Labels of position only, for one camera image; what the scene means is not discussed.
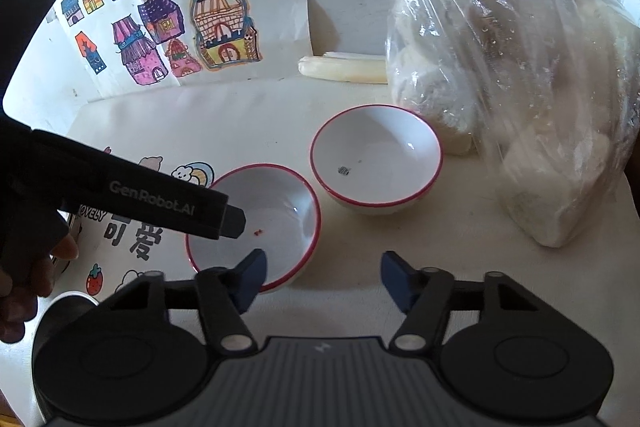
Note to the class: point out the person's left hand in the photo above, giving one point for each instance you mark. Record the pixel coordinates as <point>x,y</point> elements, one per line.
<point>35,292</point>

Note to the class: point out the stainless steel bowl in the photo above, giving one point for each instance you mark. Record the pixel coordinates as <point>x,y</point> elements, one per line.
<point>65,313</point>

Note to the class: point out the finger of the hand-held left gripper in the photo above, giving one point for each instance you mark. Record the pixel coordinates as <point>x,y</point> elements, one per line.
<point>236,221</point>

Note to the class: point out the white bowl with grey mark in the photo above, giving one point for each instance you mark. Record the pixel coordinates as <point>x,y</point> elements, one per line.
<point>380,157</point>

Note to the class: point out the white bowl with red specks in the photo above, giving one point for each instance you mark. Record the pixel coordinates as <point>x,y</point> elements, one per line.
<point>265,207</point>

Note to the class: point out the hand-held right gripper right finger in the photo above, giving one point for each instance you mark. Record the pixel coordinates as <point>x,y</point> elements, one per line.
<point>395,272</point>

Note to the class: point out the pale white stick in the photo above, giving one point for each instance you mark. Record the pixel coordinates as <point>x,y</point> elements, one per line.
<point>345,68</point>

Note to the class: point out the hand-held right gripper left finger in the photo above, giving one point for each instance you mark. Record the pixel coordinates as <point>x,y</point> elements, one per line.
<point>252,272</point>

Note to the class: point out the clear bag of white buns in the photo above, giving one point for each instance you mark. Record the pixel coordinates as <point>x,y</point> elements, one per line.
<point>525,82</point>

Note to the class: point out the white printed cloth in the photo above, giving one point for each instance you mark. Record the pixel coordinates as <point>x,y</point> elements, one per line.
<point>450,237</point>

